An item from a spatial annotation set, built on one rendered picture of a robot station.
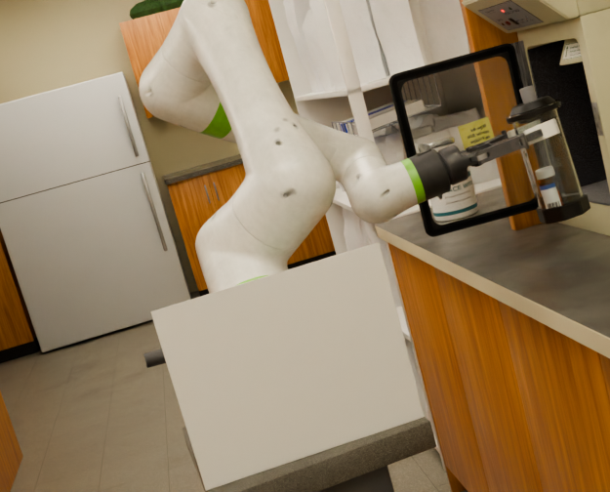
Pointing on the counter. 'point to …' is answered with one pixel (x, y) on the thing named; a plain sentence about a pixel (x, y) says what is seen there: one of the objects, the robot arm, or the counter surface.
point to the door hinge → (523, 62)
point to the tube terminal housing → (604, 36)
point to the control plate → (509, 15)
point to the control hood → (551, 12)
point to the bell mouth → (571, 54)
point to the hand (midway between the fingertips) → (537, 130)
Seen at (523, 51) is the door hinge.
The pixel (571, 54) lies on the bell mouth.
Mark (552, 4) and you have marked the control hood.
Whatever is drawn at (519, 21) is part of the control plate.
